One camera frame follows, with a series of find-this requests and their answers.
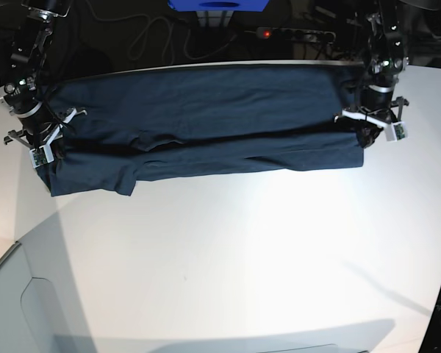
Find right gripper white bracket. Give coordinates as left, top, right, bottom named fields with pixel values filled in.
left=3, top=106, right=87, bottom=161

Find metal stand legs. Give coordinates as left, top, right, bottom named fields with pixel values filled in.
left=196, top=10, right=234, bottom=28

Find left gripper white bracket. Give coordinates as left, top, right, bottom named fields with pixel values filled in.
left=334, top=86, right=409, bottom=149

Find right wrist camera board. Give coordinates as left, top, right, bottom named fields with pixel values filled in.
left=29, top=145, right=54, bottom=168

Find grey coiled cable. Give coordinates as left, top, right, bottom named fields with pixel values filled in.
left=128, top=0, right=240, bottom=63

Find blue box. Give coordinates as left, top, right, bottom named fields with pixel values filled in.
left=168, top=0, right=269, bottom=12

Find black power strip red switch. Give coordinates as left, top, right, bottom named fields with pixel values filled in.
left=255, top=27, right=336, bottom=44

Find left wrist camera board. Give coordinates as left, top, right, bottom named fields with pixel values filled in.
left=384, top=121, right=408, bottom=142

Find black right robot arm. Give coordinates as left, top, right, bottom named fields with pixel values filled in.
left=0, top=1, right=86, bottom=168

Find dark blue T-shirt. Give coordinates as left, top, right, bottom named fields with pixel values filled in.
left=37, top=65, right=364, bottom=196

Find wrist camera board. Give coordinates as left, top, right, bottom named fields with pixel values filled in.
left=29, top=145, right=54, bottom=168
left=384, top=121, right=408, bottom=142

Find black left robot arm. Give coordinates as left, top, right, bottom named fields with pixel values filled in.
left=334, top=1, right=409, bottom=149

